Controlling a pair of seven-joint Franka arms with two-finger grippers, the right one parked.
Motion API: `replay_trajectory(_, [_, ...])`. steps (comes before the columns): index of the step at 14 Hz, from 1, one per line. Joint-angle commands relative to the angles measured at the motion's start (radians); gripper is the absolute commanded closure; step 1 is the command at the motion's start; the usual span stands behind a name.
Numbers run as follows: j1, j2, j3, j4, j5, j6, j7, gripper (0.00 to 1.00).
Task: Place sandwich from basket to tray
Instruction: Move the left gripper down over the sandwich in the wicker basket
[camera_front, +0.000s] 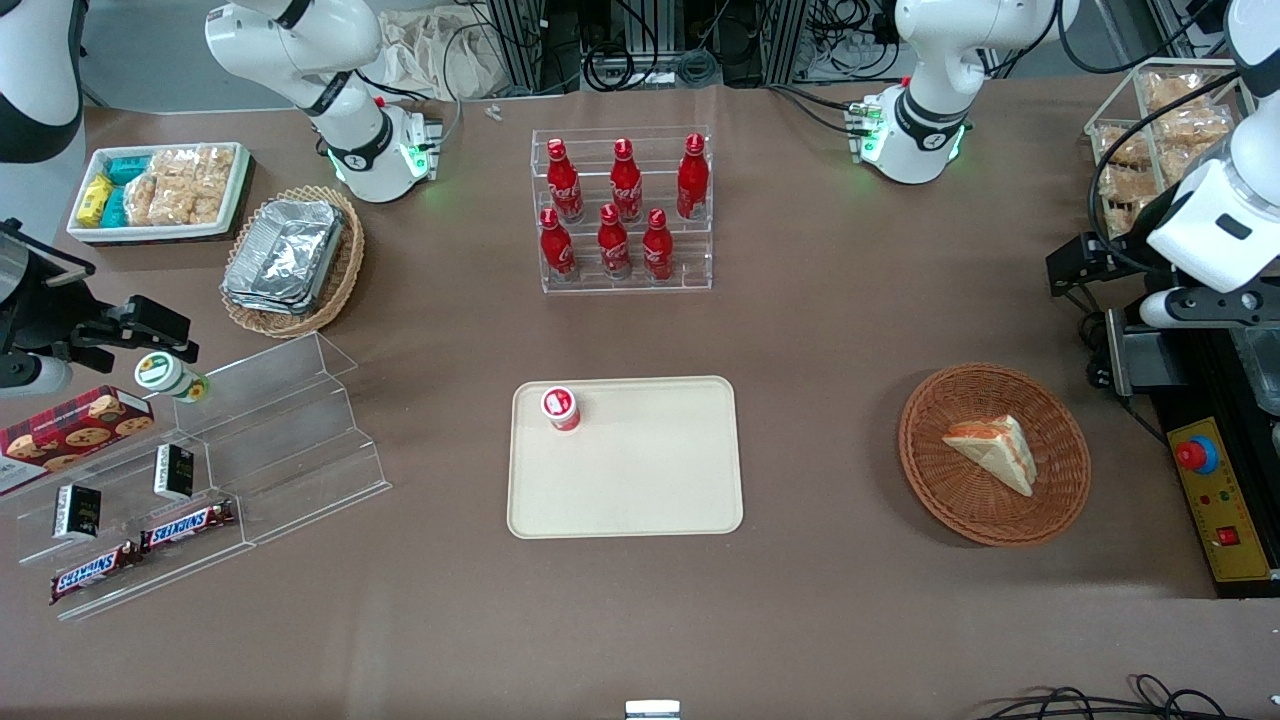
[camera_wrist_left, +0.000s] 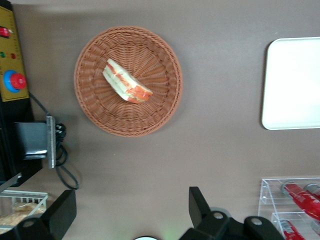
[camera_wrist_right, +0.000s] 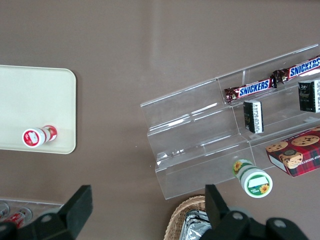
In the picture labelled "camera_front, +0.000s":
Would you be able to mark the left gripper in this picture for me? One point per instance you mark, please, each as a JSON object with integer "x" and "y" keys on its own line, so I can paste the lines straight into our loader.
{"x": 1128, "y": 246}

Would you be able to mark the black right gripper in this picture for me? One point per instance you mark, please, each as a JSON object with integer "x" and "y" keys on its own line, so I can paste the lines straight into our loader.
{"x": 48, "y": 318}

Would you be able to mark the triangular sandwich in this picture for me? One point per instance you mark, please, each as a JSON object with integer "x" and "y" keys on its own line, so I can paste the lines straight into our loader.
{"x": 995, "y": 448}

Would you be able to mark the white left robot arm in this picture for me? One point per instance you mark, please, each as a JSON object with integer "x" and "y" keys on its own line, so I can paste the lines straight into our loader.
{"x": 930, "y": 60}

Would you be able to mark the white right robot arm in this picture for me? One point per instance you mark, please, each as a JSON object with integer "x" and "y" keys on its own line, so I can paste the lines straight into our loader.
{"x": 300, "y": 45}

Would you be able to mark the white rectangular snack tray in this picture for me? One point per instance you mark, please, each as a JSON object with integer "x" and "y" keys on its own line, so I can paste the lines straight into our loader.
{"x": 225, "y": 215}

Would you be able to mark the oval tan wicker basket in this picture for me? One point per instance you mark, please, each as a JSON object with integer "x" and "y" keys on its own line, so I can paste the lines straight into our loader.
{"x": 345, "y": 270}

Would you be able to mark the round brown wicker basket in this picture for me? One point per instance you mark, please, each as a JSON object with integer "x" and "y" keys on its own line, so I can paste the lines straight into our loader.
{"x": 960, "y": 500}

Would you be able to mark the beige plastic tray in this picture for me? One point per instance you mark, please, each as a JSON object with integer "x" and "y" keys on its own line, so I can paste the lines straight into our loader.
{"x": 650, "y": 480}

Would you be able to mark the green lidded white cup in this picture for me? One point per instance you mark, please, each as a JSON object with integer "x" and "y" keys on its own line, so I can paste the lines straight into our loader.
{"x": 165, "y": 374}

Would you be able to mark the clear fried snack bag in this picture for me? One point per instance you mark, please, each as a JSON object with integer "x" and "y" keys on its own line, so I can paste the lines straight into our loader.
{"x": 1190, "y": 128}
{"x": 1122, "y": 148}
{"x": 1125, "y": 195}
{"x": 1180, "y": 90}

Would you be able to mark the grey metal plate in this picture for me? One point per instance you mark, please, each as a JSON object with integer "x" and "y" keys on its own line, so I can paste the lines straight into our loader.
{"x": 1130, "y": 355}

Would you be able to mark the red plaid cookie box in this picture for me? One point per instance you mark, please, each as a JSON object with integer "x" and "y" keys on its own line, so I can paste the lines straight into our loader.
{"x": 70, "y": 432}

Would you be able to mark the teal snack pack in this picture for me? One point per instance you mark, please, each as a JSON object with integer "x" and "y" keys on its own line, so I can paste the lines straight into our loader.
{"x": 115, "y": 208}
{"x": 128, "y": 169}

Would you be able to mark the clear rice cracker bag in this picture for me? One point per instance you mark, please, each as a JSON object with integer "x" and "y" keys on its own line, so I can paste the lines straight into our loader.
{"x": 172, "y": 200}
{"x": 213, "y": 185}
{"x": 142, "y": 200}

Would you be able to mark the small black box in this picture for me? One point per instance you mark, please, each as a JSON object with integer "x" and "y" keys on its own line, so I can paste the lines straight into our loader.
{"x": 77, "y": 512}
{"x": 173, "y": 472}

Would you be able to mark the yellow snack pack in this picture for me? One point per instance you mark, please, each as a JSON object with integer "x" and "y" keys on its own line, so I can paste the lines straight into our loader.
{"x": 95, "y": 200}

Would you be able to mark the stack of foil trays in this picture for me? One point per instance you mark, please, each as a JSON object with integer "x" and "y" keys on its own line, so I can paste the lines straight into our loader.
{"x": 285, "y": 255}

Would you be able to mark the clear acrylic stepped shelf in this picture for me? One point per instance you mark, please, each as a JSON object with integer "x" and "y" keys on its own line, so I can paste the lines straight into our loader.
{"x": 290, "y": 440}

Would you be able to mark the Snickers chocolate bar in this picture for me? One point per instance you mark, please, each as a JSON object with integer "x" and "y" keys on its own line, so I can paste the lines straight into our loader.
{"x": 188, "y": 525}
{"x": 95, "y": 572}

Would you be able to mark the yellow emergency stop box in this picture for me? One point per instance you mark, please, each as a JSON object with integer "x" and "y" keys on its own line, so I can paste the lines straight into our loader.
{"x": 1225, "y": 500}

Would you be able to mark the clear acrylic bottle rack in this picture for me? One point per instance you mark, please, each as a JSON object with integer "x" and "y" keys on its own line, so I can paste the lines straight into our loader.
{"x": 700, "y": 260}

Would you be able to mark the beige cloth bag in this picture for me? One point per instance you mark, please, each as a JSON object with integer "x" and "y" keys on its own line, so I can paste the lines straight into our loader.
{"x": 440, "y": 55}

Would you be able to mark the red cola bottle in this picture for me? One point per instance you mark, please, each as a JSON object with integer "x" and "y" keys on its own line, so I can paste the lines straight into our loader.
{"x": 657, "y": 250}
{"x": 563, "y": 185}
{"x": 613, "y": 245}
{"x": 626, "y": 185}
{"x": 692, "y": 180}
{"x": 556, "y": 248}

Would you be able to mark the red white yogurt cup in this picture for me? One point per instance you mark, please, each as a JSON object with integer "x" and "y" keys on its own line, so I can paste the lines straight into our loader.
{"x": 561, "y": 407}

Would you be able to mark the small white block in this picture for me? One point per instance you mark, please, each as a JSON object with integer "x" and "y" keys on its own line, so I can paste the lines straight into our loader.
{"x": 652, "y": 709}

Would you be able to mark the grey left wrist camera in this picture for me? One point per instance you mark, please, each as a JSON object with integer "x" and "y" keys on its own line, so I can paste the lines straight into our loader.
{"x": 1162, "y": 310}

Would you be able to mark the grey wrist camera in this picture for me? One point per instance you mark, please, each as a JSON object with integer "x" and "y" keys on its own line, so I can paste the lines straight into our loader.
{"x": 30, "y": 377}
{"x": 1162, "y": 310}

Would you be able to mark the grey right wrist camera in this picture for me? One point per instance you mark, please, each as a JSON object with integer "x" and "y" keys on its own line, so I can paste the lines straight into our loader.
{"x": 30, "y": 377}

